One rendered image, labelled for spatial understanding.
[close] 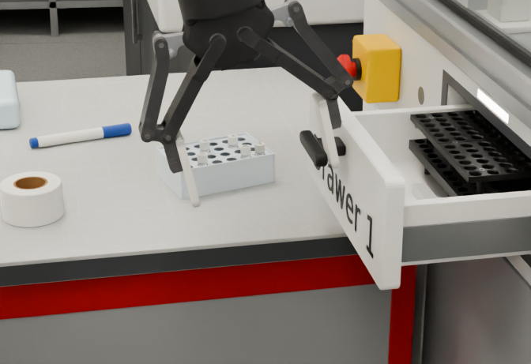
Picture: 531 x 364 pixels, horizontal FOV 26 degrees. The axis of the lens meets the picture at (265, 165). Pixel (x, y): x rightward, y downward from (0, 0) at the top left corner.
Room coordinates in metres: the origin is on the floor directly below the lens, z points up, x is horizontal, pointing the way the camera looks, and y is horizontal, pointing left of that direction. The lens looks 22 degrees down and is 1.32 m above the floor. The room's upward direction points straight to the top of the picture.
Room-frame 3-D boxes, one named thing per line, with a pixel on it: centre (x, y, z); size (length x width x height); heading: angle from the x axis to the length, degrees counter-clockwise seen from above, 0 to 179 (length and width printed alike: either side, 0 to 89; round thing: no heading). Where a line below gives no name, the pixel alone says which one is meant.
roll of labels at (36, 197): (1.21, 0.27, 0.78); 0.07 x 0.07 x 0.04
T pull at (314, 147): (1.05, -0.06, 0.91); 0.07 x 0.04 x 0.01; 11
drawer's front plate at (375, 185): (1.06, -0.08, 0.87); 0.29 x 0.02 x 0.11; 11
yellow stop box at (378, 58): (1.40, -0.14, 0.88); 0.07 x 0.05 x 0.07; 11
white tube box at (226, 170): (1.31, 0.06, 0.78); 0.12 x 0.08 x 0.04; 116
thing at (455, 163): (1.08, -0.18, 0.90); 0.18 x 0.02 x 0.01; 11
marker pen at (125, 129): (1.44, 0.25, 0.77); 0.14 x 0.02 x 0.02; 114
